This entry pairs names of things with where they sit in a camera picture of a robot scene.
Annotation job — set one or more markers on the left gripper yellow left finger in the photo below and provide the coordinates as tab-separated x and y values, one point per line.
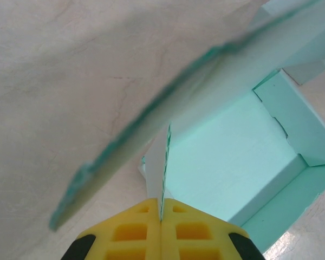
103	243

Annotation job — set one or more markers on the teal paper box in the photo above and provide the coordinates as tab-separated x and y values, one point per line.
219	151

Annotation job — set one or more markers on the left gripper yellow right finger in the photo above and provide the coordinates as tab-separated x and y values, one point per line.
219	243

